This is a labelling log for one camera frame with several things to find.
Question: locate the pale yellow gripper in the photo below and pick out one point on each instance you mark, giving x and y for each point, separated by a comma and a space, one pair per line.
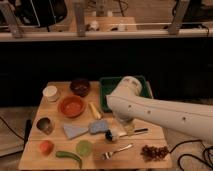
129, 126

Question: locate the blue sponge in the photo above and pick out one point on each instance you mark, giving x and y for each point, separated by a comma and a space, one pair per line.
99, 126

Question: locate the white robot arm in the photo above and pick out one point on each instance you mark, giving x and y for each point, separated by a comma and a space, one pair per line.
193, 119

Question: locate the red bowl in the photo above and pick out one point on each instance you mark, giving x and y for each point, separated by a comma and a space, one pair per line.
71, 106

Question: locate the dark maroon bowl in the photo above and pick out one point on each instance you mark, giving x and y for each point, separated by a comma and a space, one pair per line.
80, 87

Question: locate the black white dish brush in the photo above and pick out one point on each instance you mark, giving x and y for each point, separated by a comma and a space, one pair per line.
112, 135

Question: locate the brown grape bunch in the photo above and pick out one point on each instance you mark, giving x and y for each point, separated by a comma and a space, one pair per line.
152, 153

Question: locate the silver fork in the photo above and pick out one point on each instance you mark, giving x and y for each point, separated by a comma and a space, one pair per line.
108, 155

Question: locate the green plastic tray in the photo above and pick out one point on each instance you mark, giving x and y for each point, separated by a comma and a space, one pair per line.
108, 84

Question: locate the blue cloth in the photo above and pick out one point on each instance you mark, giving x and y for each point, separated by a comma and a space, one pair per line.
73, 131

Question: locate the green pepper toy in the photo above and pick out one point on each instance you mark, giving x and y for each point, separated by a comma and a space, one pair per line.
65, 154

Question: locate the metal cup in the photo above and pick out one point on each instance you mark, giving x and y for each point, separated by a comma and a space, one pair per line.
45, 125

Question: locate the orange tomato toy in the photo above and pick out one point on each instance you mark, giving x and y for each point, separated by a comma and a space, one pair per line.
46, 147

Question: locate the white cup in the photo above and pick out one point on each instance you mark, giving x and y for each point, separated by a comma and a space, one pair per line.
51, 93

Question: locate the black bag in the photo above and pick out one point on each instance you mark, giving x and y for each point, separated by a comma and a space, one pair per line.
40, 13

